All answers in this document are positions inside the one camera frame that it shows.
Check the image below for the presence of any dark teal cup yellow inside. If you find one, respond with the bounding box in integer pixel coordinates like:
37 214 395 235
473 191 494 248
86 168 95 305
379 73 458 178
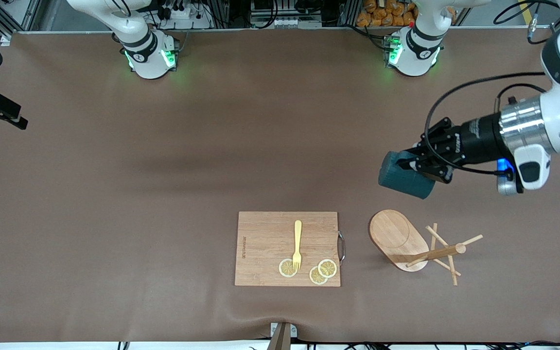
378 151 436 200

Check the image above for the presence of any yellow plastic fork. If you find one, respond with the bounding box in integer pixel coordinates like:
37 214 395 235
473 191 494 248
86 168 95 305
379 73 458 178
292 220 303 272

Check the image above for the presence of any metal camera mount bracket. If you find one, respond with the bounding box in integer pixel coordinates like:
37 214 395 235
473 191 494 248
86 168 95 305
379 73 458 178
266 322 298 350

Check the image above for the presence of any bamboo cutting board metal handle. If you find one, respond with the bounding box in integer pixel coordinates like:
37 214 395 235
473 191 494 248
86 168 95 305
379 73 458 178
234 211 346 287

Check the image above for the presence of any wooden mug tree rack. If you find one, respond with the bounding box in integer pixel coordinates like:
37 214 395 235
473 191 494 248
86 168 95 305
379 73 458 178
368 209 484 286

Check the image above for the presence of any orange packaged snacks heap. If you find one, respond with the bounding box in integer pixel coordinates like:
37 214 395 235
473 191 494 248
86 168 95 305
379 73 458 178
356 0 419 27

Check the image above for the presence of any aluminium frame post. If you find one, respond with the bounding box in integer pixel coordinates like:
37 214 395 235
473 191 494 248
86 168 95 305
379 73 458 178
0 0 42 44

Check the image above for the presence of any white power strip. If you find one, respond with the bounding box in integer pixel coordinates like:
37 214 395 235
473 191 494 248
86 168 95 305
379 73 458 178
157 0 198 21

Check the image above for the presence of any brown table mat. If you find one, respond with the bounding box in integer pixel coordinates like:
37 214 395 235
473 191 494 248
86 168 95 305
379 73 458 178
0 27 560 343

